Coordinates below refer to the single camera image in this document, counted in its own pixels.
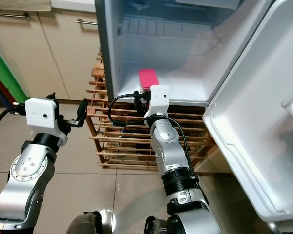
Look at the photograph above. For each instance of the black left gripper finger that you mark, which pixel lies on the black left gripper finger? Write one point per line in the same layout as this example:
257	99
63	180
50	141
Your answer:
82	110

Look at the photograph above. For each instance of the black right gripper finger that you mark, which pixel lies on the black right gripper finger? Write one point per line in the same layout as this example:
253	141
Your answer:
137	97

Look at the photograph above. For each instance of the container with pink lid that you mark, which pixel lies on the container with pink lid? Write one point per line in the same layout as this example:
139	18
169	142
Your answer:
148	78

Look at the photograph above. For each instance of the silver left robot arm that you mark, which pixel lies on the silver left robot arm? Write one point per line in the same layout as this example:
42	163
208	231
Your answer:
27	175

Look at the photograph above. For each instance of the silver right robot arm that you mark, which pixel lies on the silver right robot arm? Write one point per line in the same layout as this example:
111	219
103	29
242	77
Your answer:
171	151

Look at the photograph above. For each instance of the small white-lined fridge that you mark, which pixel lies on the small white-lined fridge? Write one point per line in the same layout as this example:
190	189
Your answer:
185	68

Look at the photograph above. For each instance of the white fridge door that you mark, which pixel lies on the white fridge door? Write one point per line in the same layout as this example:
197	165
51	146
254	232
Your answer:
254	136

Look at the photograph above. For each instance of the wooden slatted rack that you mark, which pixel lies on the wooden slatted rack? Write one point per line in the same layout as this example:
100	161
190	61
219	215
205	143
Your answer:
96	87

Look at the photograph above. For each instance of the beige two-door cabinet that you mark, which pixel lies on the beige two-door cabinet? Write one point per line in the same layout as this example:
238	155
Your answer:
49	58

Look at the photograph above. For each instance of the green board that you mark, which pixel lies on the green board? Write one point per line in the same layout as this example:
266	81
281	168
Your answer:
7	78

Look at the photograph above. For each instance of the robot left leg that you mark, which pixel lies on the robot left leg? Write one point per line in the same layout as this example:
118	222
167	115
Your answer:
83	224

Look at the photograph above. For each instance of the robot leg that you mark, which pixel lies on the robot leg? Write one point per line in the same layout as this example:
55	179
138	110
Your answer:
158	228
83	224

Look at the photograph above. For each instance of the robot right leg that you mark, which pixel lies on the robot right leg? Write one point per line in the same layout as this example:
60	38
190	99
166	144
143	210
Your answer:
158	228

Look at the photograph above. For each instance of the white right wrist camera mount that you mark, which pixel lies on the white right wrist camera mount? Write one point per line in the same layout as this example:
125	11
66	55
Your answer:
160	100

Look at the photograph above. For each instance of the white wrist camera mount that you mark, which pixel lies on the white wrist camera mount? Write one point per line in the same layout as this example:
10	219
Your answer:
160	100
44	114

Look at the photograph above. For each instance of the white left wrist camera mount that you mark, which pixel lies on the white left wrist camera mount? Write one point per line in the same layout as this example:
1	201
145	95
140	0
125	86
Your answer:
44	114

